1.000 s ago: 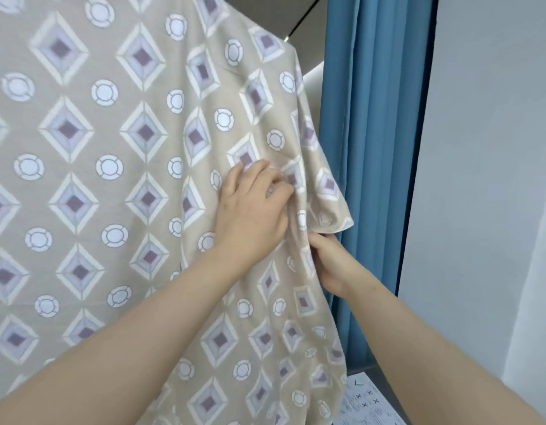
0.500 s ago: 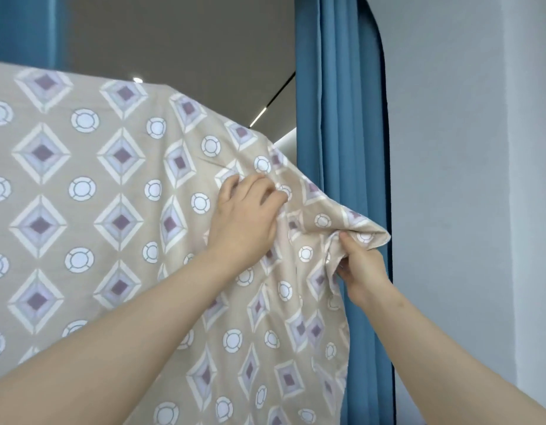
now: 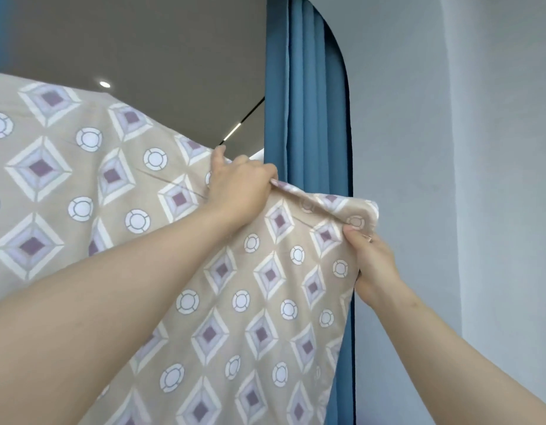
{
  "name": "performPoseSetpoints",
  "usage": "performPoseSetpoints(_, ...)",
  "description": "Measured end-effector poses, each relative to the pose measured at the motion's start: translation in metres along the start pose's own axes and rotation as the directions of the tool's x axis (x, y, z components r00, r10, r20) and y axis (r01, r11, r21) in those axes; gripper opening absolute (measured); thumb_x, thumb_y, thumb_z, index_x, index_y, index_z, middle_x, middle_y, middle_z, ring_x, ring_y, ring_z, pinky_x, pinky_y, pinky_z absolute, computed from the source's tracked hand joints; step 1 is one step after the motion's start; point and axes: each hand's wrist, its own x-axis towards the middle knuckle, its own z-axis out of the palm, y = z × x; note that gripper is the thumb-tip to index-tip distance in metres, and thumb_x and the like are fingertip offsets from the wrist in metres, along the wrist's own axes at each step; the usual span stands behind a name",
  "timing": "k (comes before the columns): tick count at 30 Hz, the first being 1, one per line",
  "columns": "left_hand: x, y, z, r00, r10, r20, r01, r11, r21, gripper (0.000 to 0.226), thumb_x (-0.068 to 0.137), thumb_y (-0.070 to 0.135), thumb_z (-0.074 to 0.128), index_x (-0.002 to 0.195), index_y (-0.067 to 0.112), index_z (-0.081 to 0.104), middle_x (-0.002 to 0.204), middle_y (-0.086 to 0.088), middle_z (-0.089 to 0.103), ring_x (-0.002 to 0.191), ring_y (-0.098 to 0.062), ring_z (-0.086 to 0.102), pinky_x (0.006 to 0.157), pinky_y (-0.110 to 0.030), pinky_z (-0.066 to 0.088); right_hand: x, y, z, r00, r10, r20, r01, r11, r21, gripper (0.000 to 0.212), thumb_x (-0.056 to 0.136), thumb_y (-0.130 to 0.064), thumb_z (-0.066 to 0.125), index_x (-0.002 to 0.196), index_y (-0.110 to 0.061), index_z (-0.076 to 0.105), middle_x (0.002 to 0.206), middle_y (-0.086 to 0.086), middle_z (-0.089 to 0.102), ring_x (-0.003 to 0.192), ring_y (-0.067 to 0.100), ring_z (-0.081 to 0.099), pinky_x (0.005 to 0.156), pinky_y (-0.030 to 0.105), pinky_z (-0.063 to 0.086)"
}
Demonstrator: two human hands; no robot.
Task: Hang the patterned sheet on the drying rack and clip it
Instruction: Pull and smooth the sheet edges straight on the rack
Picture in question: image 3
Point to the person's right hand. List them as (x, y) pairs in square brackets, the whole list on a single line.
[(373, 265)]

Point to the person's left hand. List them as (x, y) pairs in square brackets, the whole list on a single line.
[(239, 183)]

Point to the person's right thumb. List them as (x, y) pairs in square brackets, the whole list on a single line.
[(355, 241)]

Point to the person's left thumb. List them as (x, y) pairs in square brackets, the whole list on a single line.
[(218, 158)]

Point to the beige diamond-patterned bedsheet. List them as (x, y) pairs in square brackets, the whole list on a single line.
[(237, 278)]

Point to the person's right forearm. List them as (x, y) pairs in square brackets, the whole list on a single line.
[(458, 362)]

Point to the person's left forearm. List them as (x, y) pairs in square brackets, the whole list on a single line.
[(100, 300)]

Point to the linear ceiling light strip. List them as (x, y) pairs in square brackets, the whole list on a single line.
[(231, 134)]

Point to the blue curtain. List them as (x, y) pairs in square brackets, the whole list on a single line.
[(309, 128)]

